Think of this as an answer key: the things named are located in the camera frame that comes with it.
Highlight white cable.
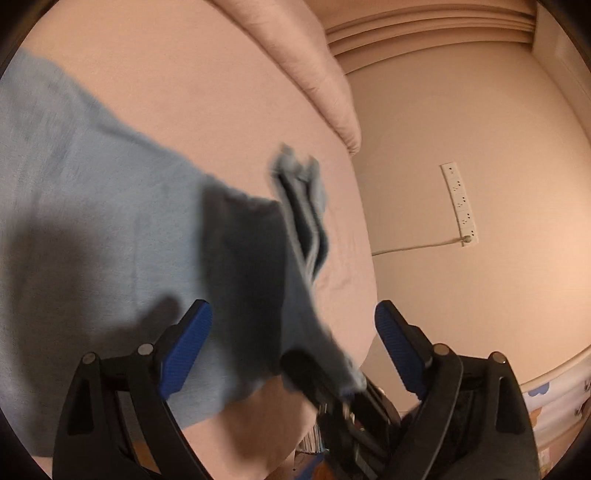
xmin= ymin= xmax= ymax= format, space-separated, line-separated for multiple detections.
xmin=372 ymin=234 xmax=474 ymax=257

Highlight white wall socket strip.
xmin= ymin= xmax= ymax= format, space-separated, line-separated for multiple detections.
xmin=441 ymin=161 xmax=480 ymax=248

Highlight light blue denim pants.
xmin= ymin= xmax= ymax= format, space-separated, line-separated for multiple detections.
xmin=0 ymin=48 xmax=370 ymax=444

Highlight pink duvet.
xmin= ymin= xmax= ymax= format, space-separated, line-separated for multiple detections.
xmin=207 ymin=0 xmax=362 ymax=156

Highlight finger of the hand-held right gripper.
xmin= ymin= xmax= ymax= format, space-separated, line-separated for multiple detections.
xmin=362 ymin=376 xmax=402 ymax=423
xmin=281 ymin=351 xmax=358 ymax=414

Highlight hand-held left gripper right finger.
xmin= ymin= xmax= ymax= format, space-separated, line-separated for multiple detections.
xmin=374 ymin=300 xmax=542 ymax=480

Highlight printed white cloth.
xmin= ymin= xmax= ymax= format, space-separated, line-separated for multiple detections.
xmin=521 ymin=357 xmax=591 ymax=462

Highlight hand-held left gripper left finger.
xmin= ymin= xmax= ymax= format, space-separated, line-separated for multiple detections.
xmin=52 ymin=299 xmax=214 ymax=480

